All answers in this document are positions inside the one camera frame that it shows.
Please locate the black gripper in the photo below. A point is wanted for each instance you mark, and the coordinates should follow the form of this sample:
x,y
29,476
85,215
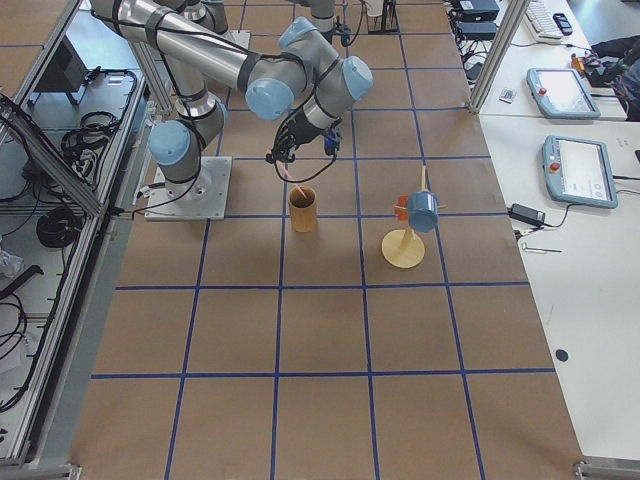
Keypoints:
x,y
300,131

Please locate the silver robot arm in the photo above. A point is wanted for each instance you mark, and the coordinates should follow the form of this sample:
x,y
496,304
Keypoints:
x,y
308,86
213,16

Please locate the bamboo chopstick holder cup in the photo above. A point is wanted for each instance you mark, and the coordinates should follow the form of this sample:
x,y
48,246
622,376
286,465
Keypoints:
x,y
302,202

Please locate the orange cup on stand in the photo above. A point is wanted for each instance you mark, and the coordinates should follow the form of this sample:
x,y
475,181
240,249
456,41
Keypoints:
x,y
401,209

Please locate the blue cup on stand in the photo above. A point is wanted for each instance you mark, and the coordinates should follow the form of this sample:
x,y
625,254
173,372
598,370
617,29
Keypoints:
x,y
422,209

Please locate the wooden cup tree stand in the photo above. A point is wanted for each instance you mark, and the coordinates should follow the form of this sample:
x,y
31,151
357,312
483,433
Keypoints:
x,y
403,248

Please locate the black power adapter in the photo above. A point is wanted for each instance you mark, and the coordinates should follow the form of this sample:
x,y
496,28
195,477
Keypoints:
x,y
526,215

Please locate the metal hex key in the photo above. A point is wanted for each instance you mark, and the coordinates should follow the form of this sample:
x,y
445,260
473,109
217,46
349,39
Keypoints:
x,y
536,250

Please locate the far teach pendant tablet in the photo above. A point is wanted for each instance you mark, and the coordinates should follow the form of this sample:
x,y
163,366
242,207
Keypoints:
x,y
561,94

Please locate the teach pendant tablet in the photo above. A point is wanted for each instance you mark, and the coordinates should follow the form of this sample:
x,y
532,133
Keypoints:
x,y
578,171
561,94

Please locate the white keyboard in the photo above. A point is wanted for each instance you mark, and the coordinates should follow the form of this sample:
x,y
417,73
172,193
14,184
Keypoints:
x,y
541,24

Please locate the near teach pendant tablet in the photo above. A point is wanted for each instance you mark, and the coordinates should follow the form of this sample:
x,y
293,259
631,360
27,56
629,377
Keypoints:
x,y
578,171

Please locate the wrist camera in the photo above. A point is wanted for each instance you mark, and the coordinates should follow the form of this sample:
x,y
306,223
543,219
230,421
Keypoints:
x,y
332,141
342,31

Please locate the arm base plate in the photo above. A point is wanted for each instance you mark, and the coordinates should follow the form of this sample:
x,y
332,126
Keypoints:
x,y
238,37
206,200

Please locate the black wire mug rack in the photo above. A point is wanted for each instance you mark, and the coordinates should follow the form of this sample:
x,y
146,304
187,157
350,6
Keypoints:
x,y
381,16

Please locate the aluminium frame post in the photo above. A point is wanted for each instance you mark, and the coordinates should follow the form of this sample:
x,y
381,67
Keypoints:
x,y
511,20

